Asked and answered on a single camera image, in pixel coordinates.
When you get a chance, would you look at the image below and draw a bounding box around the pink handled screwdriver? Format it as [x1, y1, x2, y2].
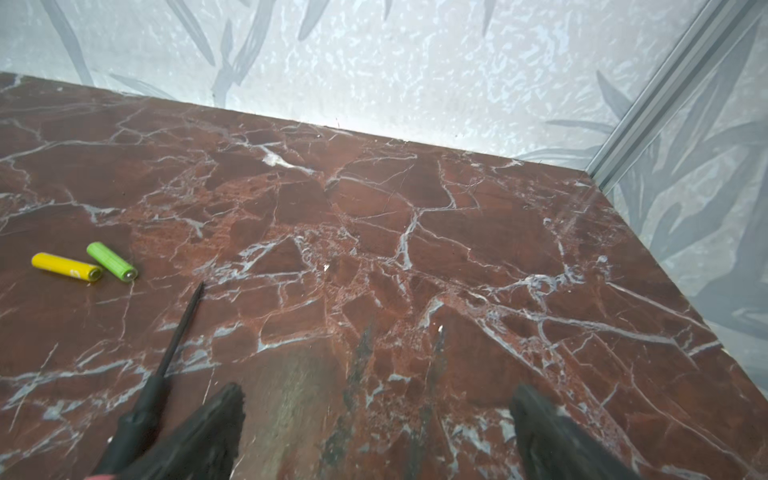
[90, 282, 204, 477]

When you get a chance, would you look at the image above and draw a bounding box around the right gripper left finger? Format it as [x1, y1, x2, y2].
[116, 383, 245, 480]

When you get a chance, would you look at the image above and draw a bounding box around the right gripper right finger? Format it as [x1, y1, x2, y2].
[510, 384, 639, 480]

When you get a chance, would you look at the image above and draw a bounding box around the green battery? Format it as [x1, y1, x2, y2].
[86, 242, 138, 283]

